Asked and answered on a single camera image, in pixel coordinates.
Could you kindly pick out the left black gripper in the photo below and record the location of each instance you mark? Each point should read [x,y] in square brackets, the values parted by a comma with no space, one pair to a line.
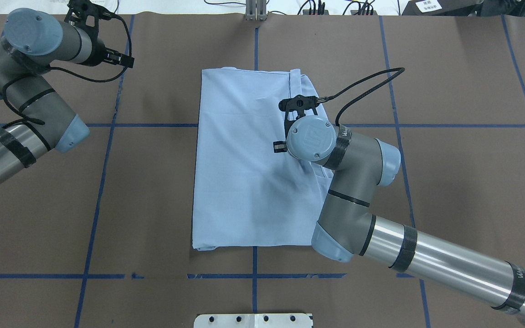
[99,51]

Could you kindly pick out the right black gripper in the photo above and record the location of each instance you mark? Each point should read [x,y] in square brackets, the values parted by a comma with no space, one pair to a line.
[280,147]

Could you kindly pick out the light blue t-shirt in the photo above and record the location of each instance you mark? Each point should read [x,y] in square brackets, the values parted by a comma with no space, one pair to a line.
[245,194]

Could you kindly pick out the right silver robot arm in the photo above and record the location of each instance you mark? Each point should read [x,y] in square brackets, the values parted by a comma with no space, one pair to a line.
[464,182]

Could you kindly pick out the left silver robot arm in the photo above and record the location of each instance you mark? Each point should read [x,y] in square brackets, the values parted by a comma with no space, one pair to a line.
[30,42]

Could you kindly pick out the grey usb hub left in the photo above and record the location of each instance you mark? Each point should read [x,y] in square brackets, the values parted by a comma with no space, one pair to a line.
[313,8]

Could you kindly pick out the grey usb hub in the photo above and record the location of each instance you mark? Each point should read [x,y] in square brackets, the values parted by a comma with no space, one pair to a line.
[313,8]
[364,8]

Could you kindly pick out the grey usb hub right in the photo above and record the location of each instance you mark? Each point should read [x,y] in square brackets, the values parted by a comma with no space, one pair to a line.
[364,8]

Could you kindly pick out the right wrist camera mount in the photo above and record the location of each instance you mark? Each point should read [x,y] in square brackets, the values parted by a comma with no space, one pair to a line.
[300,104]

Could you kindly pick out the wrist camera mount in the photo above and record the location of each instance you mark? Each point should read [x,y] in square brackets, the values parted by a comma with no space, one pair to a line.
[79,12]
[300,104]

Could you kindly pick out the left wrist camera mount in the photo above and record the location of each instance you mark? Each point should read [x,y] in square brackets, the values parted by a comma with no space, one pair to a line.
[79,12]

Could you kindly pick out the aluminium frame post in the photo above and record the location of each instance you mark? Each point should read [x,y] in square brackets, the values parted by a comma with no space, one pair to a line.
[256,10]

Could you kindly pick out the white central pedestal column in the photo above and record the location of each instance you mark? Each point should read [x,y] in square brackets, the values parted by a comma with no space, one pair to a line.
[254,320]

